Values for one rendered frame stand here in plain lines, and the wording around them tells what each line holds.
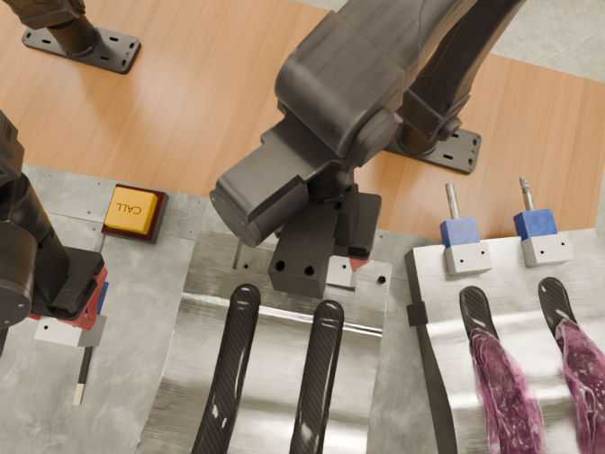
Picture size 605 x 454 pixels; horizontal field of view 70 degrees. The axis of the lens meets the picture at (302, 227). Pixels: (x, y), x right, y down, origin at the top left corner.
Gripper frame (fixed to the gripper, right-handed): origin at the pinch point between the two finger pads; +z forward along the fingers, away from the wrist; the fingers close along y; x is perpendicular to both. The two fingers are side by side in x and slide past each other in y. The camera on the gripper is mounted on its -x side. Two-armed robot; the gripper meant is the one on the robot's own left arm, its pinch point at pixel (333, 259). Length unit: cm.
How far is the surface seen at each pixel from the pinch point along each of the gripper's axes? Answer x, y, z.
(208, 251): -0.7, -16.8, 1.9
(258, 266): 0.5, -10.9, 5.6
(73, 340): -16.6, -25.2, -1.8
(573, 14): 163, 56, 56
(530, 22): 155, 40, 55
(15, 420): -24.8, -40.5, 15.1
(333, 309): -3.1, 0.3, 6.8
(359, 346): -6.4, 4.2, 8.8
